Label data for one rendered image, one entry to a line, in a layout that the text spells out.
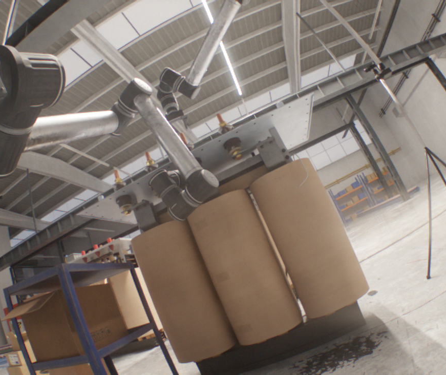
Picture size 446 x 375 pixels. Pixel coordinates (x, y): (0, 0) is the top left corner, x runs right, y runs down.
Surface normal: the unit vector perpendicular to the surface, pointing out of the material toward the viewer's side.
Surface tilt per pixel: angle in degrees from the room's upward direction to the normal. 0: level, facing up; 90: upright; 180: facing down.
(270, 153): 90
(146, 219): 90
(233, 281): 90
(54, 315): 90
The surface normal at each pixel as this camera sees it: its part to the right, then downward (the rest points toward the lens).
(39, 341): -0.18, -0.22
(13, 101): 0.24, 0.56
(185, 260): 0.34, -0.41
